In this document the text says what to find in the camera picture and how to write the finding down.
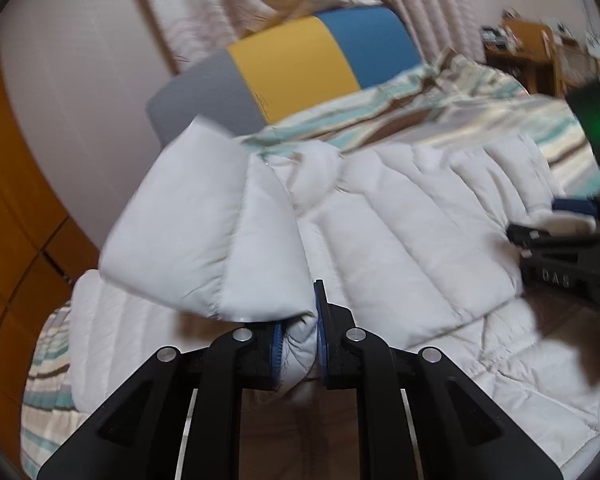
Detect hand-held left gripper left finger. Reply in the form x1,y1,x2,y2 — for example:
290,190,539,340
37,320,287,480

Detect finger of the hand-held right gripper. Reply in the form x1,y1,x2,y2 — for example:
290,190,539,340
550,197,600,222
506,223,600,261

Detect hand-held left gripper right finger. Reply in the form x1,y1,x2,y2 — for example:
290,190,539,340
313,280,569,480

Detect white puffer jacket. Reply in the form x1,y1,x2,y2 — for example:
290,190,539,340
72,114,600,480

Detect wooden rattan chair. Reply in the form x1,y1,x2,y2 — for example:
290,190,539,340
550,36,600,102

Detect wooden desk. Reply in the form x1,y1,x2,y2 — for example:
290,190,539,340
482,17,556,96

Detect striped bed blanket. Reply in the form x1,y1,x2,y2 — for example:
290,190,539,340
20,52,600,477

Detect pale patterned curtain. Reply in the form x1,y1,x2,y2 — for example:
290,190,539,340
130,0,487,67

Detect grey yellow blue pillow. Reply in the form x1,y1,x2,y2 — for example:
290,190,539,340
146,5,424,149

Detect wooden wardrobe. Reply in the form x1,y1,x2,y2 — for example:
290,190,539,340
0,25,102,397

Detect wall cables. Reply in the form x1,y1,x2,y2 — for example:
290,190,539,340
568,0,600,41

